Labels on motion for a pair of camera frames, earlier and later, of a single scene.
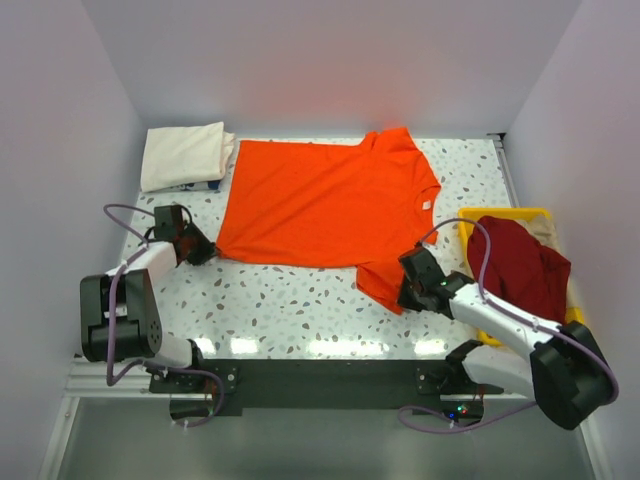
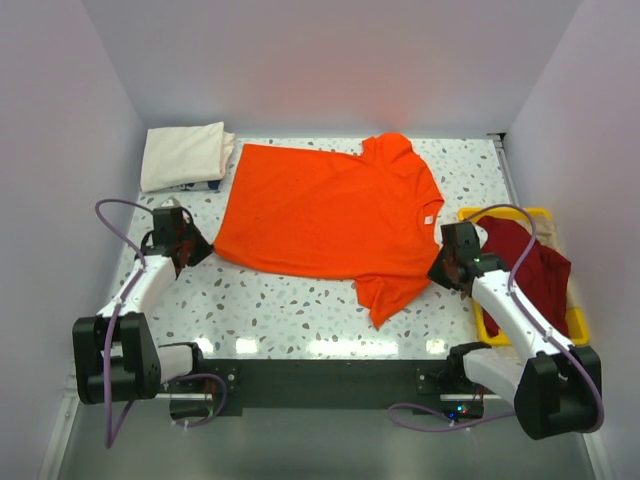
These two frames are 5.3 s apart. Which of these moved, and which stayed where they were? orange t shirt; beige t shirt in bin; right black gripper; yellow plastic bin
Moved: right black gripper
Stayed: yellow plastic bin; orange t shirt; beige t shirt in bin
